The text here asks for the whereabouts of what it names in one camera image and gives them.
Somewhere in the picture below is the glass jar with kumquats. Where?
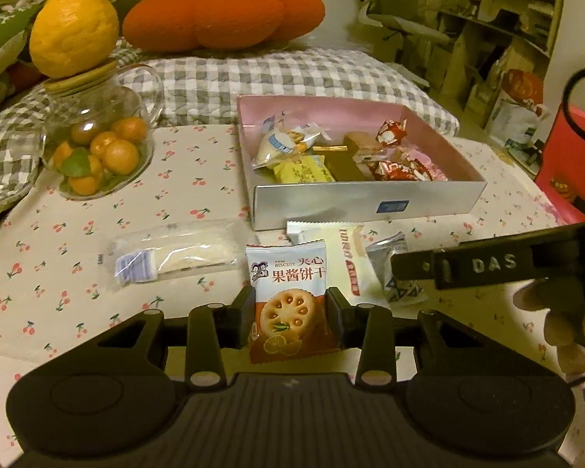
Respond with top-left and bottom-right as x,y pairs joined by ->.
42,59 -> 165,201

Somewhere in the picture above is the small red candy packet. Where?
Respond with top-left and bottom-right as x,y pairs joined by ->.
376,119 -> 408,147

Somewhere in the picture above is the white cream wafer packet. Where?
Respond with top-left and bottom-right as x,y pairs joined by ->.
286,221 -> 388,307

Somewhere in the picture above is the red tomato plush cushion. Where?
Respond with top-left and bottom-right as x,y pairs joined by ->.
122,0 -> 325,53

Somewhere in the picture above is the cherry print tablecloth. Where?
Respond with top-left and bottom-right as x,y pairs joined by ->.
0,125 -> 561,466

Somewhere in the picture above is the large orange citrus fruit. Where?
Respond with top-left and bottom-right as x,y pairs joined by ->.
29,0 -> 119,79

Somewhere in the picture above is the small silver snack packet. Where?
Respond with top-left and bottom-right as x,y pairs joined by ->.
365,231 -> 428,307

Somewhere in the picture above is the red white shopping bag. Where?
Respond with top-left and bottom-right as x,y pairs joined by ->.
485,69 -> 550,149

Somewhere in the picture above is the yellow snack packet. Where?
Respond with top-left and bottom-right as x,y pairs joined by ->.
273,155 -> 335,184

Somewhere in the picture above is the red white snack packet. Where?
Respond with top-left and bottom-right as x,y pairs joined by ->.
370,160 -> 433,182

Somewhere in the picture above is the white office chair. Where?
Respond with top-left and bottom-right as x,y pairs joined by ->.
357,0 -> 451,64

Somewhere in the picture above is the white blue bread packet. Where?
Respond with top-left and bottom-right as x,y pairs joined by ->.
252,112 -> 333,169

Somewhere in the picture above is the person right hand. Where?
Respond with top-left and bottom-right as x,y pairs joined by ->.
512,277 -> 585,379

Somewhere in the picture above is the green embroidered pillow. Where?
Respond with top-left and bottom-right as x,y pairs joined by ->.
0,3 -> 43,75

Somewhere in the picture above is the grey checkered quilt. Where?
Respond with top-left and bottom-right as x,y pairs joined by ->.
0,41 -> 459,214

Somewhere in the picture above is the gold foil snack bar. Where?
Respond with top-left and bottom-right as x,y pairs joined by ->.
313,145 -> 368,182

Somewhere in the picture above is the pink silver cardboard box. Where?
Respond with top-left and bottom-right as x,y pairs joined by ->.
236,95 -> 486,230

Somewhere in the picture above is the pink peach oolong snack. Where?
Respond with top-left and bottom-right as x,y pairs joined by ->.
404,147 -> 448,181

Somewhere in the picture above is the pink plastic chair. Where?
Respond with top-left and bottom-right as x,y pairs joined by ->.
535,108 -> 585,224

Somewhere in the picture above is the jam biscuit packet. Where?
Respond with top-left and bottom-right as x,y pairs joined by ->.
246,240 -> 338,365

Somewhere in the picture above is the clear white cake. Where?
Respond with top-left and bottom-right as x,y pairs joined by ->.
98,220 -> 258,287

